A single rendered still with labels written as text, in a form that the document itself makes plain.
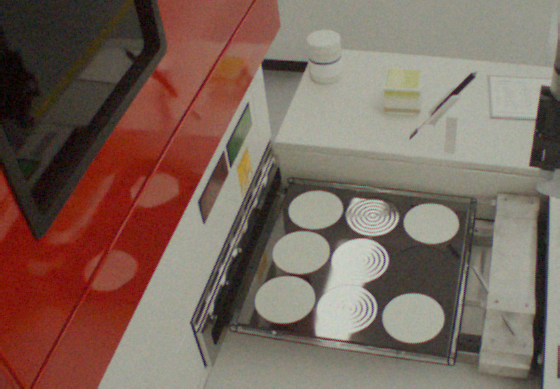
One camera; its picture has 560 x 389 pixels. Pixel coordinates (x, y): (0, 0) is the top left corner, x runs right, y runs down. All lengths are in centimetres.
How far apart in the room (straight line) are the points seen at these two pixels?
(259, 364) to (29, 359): 66
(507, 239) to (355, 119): 38
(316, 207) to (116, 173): 69
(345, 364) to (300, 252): 22
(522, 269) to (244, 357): 51
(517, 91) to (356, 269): 54
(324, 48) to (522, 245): 56
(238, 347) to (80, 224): 64
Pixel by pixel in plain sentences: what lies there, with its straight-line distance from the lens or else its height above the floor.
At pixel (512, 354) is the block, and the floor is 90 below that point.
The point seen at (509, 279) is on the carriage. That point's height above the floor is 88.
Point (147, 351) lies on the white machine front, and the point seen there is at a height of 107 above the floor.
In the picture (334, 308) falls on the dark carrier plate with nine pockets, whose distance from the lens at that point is 122.
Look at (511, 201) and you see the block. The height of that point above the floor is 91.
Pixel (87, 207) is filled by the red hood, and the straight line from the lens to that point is 71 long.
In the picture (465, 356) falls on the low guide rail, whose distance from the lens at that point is 124.
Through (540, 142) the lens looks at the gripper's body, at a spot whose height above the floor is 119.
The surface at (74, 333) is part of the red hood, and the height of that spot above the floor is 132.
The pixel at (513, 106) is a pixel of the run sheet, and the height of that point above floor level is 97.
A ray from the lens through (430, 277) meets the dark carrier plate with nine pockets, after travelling 126.
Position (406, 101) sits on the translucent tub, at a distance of 145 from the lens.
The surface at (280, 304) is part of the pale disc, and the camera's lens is 124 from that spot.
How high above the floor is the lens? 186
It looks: 43 degrees down
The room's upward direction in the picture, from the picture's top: 8 degrees counter-clockwise
